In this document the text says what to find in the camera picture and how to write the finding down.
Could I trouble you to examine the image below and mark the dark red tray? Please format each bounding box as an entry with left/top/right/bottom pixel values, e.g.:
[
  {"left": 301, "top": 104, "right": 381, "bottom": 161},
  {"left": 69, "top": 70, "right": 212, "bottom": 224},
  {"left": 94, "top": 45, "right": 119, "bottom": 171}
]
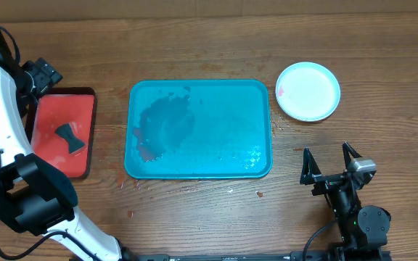
[{"left": 25, "top": 87, "right": 97, "bottom": 179}]

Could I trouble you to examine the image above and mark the light blue plate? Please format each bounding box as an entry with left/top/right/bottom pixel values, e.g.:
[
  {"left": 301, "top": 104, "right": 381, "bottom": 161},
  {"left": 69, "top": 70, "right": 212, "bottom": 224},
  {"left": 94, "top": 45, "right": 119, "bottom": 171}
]
[{"left": 275, "top": 62, "right": 341, "bottom": 122}]

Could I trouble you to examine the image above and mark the black bow-shaped sponge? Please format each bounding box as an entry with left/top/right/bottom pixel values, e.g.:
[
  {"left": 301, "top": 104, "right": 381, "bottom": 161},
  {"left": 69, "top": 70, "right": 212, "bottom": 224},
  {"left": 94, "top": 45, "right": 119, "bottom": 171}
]
[{"left": 55, "top": 123, "right": 85, "bottom": 154}]

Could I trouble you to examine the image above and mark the teal plastic serving tray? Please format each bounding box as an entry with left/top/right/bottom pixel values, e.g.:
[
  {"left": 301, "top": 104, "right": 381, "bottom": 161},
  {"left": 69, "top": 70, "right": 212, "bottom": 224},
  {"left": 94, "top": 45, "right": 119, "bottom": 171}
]
[{"left": 124, "top": 79, "right": 273, "bottom": 180}]

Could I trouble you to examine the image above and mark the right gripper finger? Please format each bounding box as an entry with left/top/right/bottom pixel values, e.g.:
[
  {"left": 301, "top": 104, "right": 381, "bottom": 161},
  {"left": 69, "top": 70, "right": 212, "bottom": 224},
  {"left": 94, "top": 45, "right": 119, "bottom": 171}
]
[
  {"left": 342, "top": 142, "right": 361, "bottom": 167},
  {"left": 300, "top": 148, "right": 321, "bottom": 179}
]

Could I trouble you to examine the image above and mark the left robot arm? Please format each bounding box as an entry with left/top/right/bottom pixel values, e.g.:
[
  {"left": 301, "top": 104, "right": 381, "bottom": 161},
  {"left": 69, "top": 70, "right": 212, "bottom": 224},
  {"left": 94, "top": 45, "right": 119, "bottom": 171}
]
[{"left": 0, "top": 26, "right": 137, "bottom": 260}]

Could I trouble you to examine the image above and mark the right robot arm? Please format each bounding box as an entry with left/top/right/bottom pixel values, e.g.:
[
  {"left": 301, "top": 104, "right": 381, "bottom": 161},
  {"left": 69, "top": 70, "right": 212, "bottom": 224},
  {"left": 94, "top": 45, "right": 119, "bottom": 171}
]
[{"left": 300, "top": 142, "right": 391, "bottom": 260}]

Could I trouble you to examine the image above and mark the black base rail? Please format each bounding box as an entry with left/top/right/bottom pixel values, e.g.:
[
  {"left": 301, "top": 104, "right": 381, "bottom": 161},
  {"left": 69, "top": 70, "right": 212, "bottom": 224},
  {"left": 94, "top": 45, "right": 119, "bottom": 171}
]
[{"left": 131, "top": 251, "right": 392, "bottom": 261}]

